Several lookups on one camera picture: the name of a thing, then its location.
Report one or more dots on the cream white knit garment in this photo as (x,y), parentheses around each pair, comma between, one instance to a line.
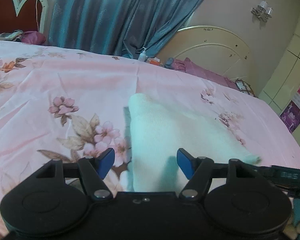
(157,131)

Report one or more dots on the wall lamp fixture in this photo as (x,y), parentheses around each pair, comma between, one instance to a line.
(263,11)

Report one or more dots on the white pump bottle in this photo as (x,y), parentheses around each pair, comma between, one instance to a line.
(142,56)

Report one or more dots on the person's right hand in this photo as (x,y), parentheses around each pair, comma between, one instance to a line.
(290,230)

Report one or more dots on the purple pillow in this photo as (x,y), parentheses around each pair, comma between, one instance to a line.
(189,67)

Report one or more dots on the pink floral bed sheet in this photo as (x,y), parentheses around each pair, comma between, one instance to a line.
(67,104)

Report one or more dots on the cream wardrobe with purple posters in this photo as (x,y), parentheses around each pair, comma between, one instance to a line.
(282,91)

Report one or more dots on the maroon bedding pile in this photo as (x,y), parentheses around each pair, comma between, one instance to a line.
(28,37)

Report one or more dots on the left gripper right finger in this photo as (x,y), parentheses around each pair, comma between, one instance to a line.
(199,173)

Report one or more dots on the orange small box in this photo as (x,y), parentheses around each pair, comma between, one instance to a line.
(153,61)

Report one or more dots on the red heart-shaped headboard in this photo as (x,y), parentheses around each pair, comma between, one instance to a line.
(25,15)

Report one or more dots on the patterned pillow near headboard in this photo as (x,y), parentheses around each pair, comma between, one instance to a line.
(244,87)

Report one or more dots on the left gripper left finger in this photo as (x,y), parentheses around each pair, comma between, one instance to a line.
(92,173)

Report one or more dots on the blue grey curtain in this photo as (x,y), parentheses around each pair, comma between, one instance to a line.
(118,27)

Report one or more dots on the cream round headboard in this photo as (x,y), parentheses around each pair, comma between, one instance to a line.
(213,48)

